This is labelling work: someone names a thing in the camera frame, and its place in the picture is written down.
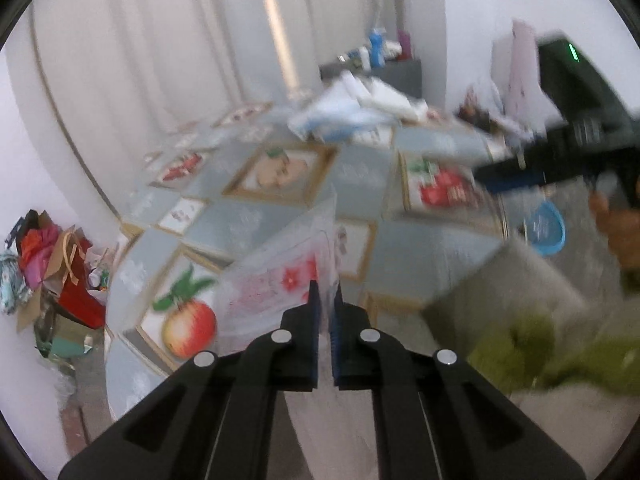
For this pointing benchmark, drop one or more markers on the pink floral roll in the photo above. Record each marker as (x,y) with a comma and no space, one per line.
(515,71)

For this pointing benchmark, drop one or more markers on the dark grey side cabinet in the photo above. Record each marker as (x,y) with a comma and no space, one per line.
(403,75)

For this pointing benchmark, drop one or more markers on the clear red printed bag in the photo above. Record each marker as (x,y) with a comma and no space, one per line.
(254,292)

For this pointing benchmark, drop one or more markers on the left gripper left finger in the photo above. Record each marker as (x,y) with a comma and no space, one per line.
(212,418)

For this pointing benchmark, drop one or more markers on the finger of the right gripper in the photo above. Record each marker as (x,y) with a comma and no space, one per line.
(510,175)

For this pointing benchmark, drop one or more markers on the white curtain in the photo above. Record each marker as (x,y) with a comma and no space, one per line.
(123,73)

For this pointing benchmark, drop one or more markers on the blue plastic mesh basket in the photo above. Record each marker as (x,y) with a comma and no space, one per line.
(545,230)

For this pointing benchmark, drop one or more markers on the blue white lotion bottle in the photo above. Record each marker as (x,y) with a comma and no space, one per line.
(377,43)

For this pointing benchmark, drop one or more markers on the cardboard box with clothes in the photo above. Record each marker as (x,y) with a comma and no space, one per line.
(24,262)

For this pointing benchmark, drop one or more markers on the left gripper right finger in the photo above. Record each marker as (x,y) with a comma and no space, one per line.
(437,417)

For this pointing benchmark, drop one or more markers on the teal gold gift bag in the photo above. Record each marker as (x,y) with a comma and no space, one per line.
(59,337)

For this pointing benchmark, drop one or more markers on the fruit pattern tablecloth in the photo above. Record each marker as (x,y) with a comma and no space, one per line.
(234,219)

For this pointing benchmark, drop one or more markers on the red paper gift bag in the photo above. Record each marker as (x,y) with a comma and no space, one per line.
(66,280)

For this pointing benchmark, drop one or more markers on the white tissue paper pile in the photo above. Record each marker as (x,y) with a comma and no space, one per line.
(354,105)

